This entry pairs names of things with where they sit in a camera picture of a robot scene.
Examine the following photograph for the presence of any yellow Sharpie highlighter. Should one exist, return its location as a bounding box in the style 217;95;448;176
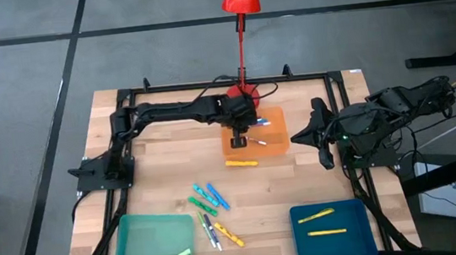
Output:
225;156;260;171

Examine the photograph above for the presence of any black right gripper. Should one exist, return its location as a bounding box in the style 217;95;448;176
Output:
286;91;377;175

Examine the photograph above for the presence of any black aluminium rig frame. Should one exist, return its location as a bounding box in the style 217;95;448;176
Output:
47;50;423;255

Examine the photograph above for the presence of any orange translucent tray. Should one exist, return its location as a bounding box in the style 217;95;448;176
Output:
217;105;291;163

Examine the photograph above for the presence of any teal highlighter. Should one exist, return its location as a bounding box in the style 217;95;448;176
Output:
191;181;221;211

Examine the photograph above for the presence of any green dry-erase marker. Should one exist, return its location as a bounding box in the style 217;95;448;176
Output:
196;209;218;251

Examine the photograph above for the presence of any white box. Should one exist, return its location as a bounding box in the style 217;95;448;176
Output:
413;157;456;226

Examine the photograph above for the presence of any green translucent tray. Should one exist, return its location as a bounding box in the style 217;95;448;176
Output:
106;207;199;255

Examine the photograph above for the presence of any blue highlighter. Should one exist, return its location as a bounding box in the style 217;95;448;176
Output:
206;180;231;214

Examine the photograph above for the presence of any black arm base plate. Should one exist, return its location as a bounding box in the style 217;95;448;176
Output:
65;149;138;195
339;138;402;172

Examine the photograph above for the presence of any blue plastic tray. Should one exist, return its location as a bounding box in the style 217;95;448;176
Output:
288;197;380;255

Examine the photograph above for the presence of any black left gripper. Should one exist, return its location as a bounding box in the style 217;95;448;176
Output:
216;91;263;151

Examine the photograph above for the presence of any thick yellow highlighter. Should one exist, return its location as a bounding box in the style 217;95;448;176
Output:
214;219;247;251

